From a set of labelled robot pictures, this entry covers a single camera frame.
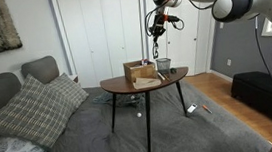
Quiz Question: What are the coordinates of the white bifold closet door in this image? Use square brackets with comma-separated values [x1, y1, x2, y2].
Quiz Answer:
[143, 0, 220, 81]
[49, 0, 152, 91]

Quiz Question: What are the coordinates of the white flat stick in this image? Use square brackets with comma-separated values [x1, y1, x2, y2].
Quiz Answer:
[156, 70, 167, 83]

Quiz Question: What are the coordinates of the yellow pencil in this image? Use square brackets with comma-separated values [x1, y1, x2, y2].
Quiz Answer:
[163, 72, 172, 82]

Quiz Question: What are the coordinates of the brown cardboard box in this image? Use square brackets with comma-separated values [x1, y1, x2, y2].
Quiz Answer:
[123, 58, 163, 92]

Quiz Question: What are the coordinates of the dark wooden side table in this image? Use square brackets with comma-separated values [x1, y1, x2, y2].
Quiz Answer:
[99, 65, 198, 152]

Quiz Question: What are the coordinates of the small orange pen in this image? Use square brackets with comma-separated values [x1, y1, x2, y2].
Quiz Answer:
[201, 103, 214, 116]

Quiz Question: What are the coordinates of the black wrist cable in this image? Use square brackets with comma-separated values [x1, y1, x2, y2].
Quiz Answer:
[142, 0, 186, 36]

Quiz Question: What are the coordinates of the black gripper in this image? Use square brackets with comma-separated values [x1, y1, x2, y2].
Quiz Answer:
[149, 15, 167, 46]

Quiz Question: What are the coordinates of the grey plaid pillow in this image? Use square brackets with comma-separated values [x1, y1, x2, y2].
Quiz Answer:
[46, 70, 92, 115]
[0, 70, 80, 152]

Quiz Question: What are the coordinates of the black ottoman bench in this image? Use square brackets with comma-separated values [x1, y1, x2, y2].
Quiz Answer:
[228, 69, 272, 131]

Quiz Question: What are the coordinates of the white remote control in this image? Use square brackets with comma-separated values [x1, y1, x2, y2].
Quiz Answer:
[186, 102, 199, 114]

